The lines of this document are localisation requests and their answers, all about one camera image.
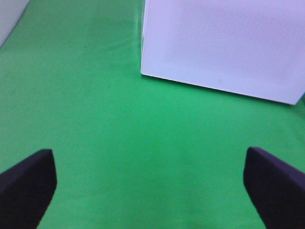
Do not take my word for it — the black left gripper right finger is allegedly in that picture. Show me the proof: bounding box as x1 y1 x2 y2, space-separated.
243 147 305 229

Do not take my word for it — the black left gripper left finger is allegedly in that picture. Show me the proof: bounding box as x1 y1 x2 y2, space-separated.
0 149 57 229

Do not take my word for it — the white microwave door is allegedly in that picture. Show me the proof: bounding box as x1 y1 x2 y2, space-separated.
141 0 305 105

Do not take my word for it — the green table cloth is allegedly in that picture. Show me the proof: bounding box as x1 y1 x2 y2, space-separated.
0 0 305 229

